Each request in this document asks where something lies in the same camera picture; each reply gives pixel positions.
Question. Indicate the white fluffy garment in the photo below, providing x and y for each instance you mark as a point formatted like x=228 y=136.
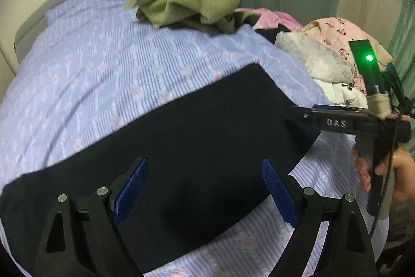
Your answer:
x=320 y=61

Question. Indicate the black tracker with green light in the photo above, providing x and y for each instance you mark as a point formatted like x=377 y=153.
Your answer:
x=367 y=65

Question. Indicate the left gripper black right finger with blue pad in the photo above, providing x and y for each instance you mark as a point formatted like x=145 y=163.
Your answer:
x=347 y=249

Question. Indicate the purple floral bed sheet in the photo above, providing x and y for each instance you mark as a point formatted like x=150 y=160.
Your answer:
x=98 y=69

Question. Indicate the black pants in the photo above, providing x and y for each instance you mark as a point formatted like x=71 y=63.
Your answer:
x=205 y=153

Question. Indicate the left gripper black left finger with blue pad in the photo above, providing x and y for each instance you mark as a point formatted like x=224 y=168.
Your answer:
x=64 y=250

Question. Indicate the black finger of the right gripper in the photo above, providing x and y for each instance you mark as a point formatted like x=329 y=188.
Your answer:
x=298 y=116

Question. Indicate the person's right hand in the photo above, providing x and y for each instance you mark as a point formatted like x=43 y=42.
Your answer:
x=403 y=165

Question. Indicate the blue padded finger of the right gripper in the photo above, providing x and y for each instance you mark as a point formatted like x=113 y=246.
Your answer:
x=336 y=109

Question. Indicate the bright pink garment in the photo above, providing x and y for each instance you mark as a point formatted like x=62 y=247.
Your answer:
x=272 y=19

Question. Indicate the olive green knit sweater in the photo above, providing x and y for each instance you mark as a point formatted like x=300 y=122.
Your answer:
x=203 y=15

